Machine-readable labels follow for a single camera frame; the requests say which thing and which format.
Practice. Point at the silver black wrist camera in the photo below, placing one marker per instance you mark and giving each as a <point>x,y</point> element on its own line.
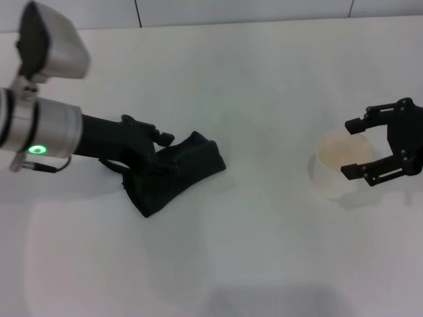
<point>62,49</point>

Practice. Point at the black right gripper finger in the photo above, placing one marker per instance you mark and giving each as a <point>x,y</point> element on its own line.
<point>373,173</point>
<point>357,125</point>

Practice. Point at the dark blue rag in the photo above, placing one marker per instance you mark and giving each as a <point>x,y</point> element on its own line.
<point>191,165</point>

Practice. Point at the white paper cup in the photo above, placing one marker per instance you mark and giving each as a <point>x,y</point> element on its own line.
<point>325,181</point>

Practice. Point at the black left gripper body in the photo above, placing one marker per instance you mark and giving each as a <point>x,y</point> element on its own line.
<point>112,138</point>

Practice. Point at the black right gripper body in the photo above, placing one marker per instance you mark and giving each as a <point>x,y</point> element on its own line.
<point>404,135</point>

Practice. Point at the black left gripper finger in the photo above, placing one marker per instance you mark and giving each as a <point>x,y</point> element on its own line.
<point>163,167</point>
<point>163,138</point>

